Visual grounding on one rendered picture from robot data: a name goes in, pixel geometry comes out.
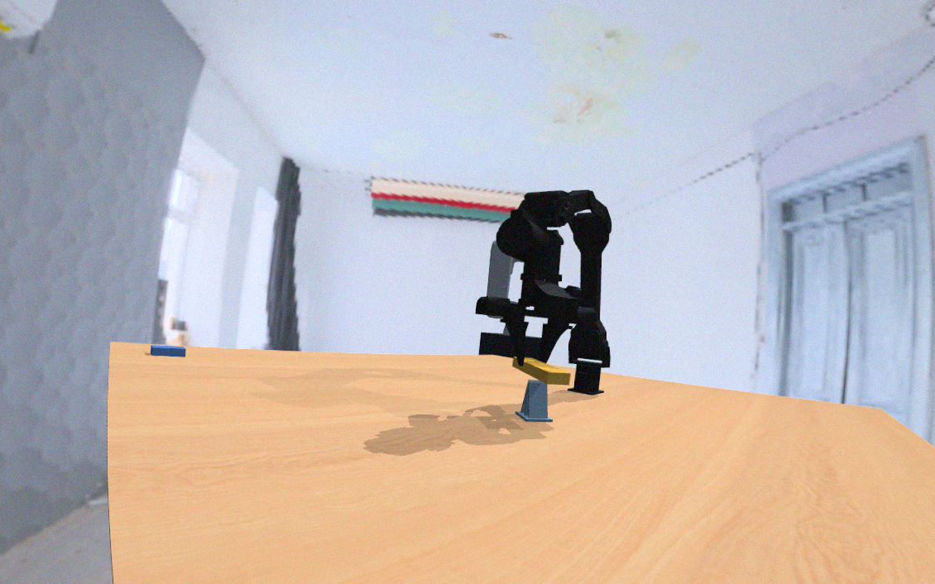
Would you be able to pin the yellow bar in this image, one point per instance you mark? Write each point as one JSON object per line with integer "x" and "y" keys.
{"x": 543, "y": 372}

